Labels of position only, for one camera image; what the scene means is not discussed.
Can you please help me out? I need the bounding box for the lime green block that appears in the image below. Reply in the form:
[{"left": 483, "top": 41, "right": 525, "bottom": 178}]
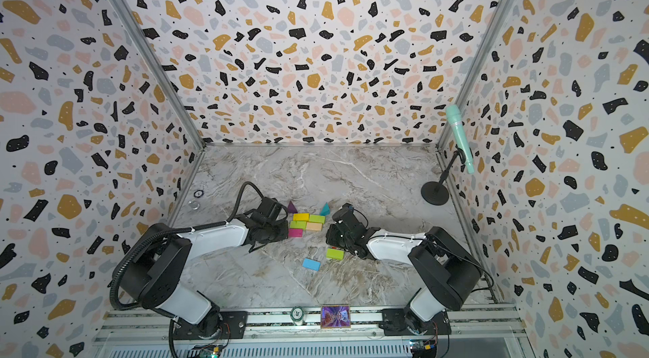
[
  {"left": 309, "top": 214, "right": 326, "bottom": 224},
  {"left": 326, "top": 248, "right": 345, "bottom": 261},
  {"left": 289, "top": 220, "right": 308, "bottom": 230}
]

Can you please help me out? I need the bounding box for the purple triangular block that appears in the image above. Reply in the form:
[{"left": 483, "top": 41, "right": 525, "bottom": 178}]
[{"left": 287, "top": 201, "right": 298, "bottom": 214}]

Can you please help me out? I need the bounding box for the teal triangular block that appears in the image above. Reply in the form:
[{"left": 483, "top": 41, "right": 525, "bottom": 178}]
[{"left": 320, "top": 203, "right": 331, "bottom": 216}]

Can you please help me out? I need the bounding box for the natural wood block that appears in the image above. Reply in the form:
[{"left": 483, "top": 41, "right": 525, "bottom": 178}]
[{"left": 305, "top": 222, "right": 323, "bottom": 231}]

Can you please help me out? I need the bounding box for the light blue rectangular block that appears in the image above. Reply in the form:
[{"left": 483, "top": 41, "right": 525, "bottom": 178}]
[{"left": 303, "top": 258, "right": 321, "bottom": 272}]

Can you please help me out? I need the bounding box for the magenta rectangular block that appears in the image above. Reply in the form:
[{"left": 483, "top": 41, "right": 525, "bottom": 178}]
[{"left": 288, "top": 229, "right": 304, "bottom": 238}]

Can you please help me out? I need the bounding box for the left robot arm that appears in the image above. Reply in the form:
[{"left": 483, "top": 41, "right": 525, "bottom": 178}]
[{"left": 109, "top": 182, "right": 289, "bottom": 339}]

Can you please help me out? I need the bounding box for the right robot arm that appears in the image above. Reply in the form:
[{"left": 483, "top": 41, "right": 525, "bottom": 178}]
[{"left": 326, "top": 204, "right": 488, "bottom": 336}]

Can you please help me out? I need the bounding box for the yellow rectangular block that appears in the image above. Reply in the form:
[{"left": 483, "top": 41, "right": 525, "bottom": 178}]
[{"left": 293, "top": 214, "right": 310, "bottom": 221}]

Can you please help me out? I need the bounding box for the colourful picture card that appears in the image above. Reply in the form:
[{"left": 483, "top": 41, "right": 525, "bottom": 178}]
[{"left": 320, "top": 305, "right": 351, "bottom": 329}]

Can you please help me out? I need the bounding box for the round green white badge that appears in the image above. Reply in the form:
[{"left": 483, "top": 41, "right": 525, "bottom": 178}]
[{"left": 290, "top": 307, "right": 305, "bottom": 325}]

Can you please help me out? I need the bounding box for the black microphone stand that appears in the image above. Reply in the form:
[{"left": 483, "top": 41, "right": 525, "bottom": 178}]
[{"left": 421, "top": 147, "right": 466, "bottom": 206}]

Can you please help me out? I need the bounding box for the mint green microphone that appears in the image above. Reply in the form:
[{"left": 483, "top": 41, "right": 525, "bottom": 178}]
[{"left": 444, "top": 104, "right": 475, "bottom": 175}]

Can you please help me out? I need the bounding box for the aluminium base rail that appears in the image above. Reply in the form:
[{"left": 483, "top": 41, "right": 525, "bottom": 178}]
[{"left": 88, "top": 304, "right": 535, "bottom": 357}]

